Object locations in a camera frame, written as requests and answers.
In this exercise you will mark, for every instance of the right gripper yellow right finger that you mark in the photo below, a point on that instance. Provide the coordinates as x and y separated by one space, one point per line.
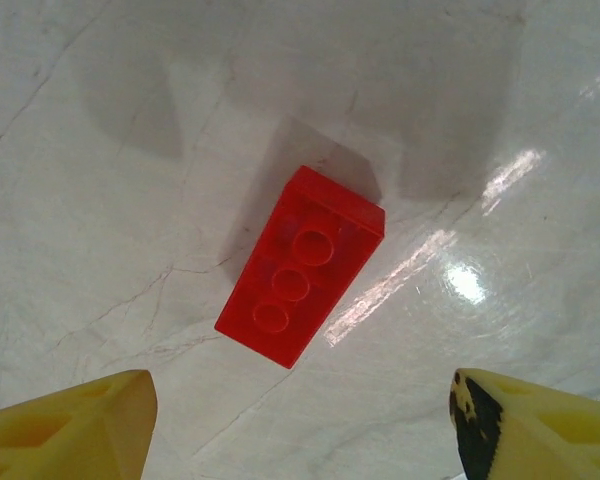
545 435

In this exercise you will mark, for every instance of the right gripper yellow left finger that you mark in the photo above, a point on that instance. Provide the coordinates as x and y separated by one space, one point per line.
60 435

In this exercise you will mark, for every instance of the red lego brick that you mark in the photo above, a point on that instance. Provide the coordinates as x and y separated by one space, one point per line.
290 280

